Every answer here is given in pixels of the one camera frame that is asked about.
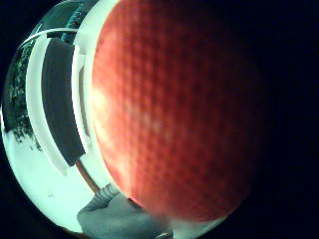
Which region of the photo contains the red textured ball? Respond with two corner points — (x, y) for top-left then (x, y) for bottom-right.
(90, 0), (267, 223)

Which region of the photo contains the thin brown wooden strip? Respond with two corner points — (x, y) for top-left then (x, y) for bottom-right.
(75, 159), (102, 194)

